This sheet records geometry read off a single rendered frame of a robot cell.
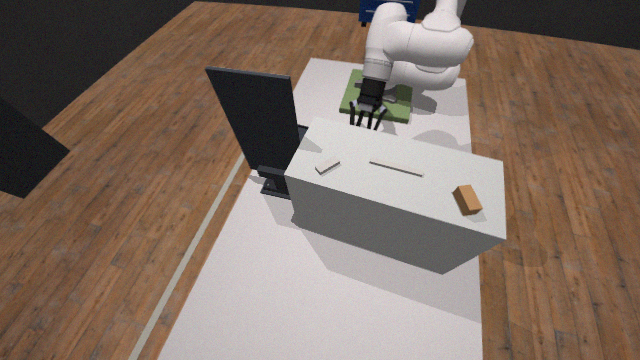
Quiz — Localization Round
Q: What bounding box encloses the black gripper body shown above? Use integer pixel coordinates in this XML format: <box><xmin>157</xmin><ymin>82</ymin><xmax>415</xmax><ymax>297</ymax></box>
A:
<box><xmin>357</xmin><ymin>78</ymin><xmax>386</xmax><ymax>113</ymax></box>

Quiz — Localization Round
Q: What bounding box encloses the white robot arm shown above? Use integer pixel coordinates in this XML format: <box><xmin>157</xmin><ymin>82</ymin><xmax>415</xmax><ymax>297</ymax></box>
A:
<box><xmin>362</xmin><ymin>0</ymin><xmax>474</xmax><ymax>104</ymax></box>

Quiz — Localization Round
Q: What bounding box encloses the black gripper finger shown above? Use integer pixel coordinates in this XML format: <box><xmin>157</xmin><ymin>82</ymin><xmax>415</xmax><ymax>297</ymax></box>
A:
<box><xmin>349</xmin><ymin>100</ymin><xmax>365</xmax><ymax>127</ymax></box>
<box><xmin>367</xmin><ymin>105</ymin><xmax>388</xmax><ymax>131</ymax></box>

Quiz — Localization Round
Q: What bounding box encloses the small tan wooden block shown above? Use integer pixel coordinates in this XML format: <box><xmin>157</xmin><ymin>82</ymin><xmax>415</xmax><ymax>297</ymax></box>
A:
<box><xmin>453</xmin><ymin>184</ymin><xmax>483</xmax><ymax>216</ymax></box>

